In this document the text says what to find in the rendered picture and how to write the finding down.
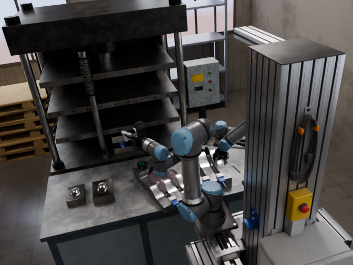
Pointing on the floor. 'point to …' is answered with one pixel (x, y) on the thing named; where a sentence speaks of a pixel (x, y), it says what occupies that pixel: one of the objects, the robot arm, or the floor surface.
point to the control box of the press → (201, 83)
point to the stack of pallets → (21, 123)
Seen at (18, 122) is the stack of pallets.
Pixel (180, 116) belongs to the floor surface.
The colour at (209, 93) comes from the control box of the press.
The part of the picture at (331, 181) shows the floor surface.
